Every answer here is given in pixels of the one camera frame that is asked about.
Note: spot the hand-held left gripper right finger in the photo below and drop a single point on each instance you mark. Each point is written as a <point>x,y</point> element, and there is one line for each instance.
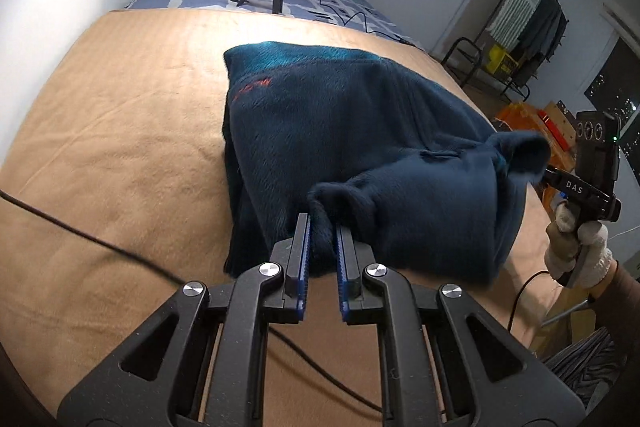
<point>341,272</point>

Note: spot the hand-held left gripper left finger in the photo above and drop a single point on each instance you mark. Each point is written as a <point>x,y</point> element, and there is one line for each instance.
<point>303,267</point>

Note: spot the dark blue fleece garment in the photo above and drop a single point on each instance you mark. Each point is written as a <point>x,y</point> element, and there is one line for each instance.
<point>350,132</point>

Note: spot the person's right forearm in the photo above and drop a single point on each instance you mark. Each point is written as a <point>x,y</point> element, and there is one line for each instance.
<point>625,292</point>

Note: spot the person's right hand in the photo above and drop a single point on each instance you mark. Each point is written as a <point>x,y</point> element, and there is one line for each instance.
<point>597,252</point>

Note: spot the orange crate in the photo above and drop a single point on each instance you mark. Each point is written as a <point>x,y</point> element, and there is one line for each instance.
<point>520,119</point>

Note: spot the yellow box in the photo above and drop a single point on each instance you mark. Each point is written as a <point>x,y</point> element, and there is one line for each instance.
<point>500,62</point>

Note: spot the grey hanging garment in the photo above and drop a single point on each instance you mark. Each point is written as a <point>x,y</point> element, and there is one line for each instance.
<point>542,27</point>

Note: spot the grey striped cloth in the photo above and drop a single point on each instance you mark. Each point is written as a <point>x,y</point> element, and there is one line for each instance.
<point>590,357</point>

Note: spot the tan blanket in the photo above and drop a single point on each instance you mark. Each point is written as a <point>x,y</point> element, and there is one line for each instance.
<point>125,132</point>

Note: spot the black metal chair frame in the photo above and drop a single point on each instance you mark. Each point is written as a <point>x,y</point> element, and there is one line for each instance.
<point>462,57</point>

